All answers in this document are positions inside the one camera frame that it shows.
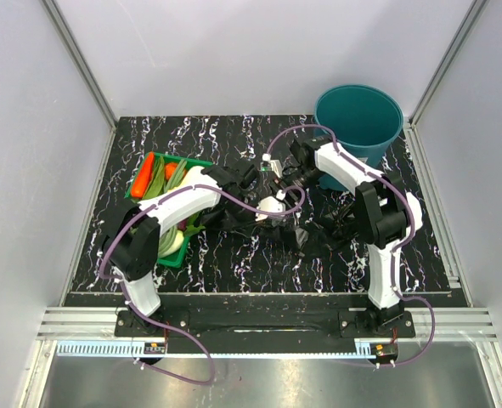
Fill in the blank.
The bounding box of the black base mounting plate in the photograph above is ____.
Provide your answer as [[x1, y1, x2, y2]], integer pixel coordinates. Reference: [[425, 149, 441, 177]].
[[63, 292, 415, 339]]

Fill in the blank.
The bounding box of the white round vegetable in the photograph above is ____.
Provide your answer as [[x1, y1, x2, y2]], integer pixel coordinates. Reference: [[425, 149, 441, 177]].
[[161, 229, 184, 258]]

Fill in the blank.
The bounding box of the teal trash bin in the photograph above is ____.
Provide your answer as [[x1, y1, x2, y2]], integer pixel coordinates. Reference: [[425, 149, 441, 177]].
[[313, 84, 403, 168]]

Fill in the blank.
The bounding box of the orange tomato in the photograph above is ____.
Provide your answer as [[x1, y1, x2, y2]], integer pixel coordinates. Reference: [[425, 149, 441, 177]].
[[164, 162, 178, 180]]

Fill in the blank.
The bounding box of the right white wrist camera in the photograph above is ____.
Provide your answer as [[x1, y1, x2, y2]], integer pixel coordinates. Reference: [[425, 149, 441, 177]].
[[260, 153, 283, 178]]

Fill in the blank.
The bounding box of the green vegetable basket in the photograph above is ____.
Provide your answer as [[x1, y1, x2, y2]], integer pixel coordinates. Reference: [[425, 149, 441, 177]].
[[125, 152, 212, 268]]

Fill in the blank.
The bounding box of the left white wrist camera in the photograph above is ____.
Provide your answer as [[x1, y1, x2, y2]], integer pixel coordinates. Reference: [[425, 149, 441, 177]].
[[256, 196, 285, 222]]

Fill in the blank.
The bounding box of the black trash bag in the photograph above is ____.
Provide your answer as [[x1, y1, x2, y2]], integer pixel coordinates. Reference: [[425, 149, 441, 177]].
[[194, 198, 358, 259]]

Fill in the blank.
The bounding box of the purple onion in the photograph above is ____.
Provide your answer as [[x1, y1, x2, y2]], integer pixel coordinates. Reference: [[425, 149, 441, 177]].
[[177, 218, 188, 231]]

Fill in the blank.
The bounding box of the yellow white napa cabbage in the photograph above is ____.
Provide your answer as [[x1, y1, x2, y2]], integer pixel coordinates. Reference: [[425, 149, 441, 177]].
[[179, 166, 205, 187]]

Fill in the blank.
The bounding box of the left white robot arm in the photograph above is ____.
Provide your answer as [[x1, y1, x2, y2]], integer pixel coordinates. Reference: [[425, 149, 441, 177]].
[[99, 165, 262, 336]]

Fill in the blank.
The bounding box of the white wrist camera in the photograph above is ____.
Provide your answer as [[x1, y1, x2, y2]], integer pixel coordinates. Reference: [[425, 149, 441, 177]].
[[260, 153, 283, 178], [256, 196, 285, 222]]

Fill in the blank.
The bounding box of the orange carrot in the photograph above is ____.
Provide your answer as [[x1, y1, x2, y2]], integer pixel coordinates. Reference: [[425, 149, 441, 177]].
[[130, 152, 155, 199]]

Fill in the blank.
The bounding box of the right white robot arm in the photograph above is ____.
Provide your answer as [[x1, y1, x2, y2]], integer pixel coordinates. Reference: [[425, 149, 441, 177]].
[[269, 136, 422, 337]]

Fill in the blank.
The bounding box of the aluminium frame rail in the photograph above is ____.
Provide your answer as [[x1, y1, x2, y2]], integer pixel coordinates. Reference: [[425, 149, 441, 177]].
[[403, 123, 497, 342]]

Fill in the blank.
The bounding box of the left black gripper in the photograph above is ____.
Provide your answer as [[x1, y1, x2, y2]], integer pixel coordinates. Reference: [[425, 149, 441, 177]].
[[222, 194, 267, 237]]

